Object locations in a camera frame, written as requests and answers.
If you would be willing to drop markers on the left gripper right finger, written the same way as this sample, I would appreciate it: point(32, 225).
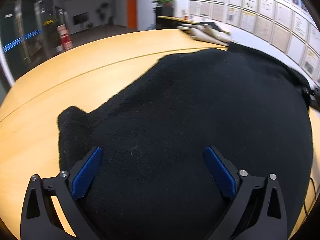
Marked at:
point(257, 210)

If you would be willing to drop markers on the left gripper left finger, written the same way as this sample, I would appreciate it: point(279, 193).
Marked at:
point(39, 219)

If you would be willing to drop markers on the black fleece garment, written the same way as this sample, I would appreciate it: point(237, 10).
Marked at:
point(153, 182)

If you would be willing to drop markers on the red white sign stand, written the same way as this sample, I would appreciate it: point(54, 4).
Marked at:
point(65, 37)

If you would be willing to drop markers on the yellow side desk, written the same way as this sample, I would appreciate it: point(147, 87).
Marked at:
point(172, 20)

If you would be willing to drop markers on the potted green plant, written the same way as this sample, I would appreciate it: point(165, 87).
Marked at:
point(163, 7)

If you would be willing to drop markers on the black tv on stand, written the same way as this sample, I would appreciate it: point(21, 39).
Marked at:
point(80, 19)

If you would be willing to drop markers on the orange wall pillar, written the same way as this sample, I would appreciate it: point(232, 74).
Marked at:
point(131, 13)

